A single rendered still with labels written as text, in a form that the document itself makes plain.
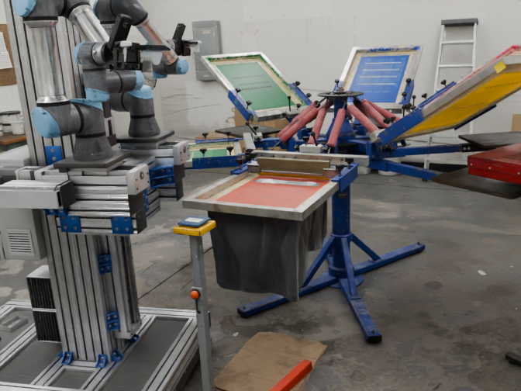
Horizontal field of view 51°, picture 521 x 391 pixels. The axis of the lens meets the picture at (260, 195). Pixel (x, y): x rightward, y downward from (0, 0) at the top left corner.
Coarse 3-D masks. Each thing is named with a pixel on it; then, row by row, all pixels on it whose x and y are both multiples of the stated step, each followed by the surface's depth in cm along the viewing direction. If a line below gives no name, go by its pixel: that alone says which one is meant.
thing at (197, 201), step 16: (240, 176) 287; (208, 192) 258; (320, 192) 246; (192, 208) 244; (208, 208) 240; (224, 208) 237; (240, 208) 233; (256, 208) 230; (272, 208) 228; (288, 208) 226; (304, 208) 226
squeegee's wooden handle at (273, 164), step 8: (264, 160) 290; (272, 160) 288; (280, 160) 286; (288, 160) 284; (296, 160) 282; (304, 160) 280; (312, 160) 279; (264, 168) 291; (272, 168) 289; (280, 168) 287; (288, 168) 285; (296, 168) 283; (304, 168) 281; (312, 168) 279; (320, 168) 277
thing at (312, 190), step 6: (294, 180) 283; (300, 180) 282; (306, 180) 282; (312, 180) 281; (318, 180) 281; (324, 180) 280; (330, 180) 280; (306, 186) 270; (318, 186) 269; (306, 192) 260; (312, 192) 259; (300, 198) 252; (306, 198) 251; (258, 204) 246; (264, 204) 245; (270, 204) 245; (276, 204) 244; (282, 204) 244; (288, 204) 243; (294, 204) 243
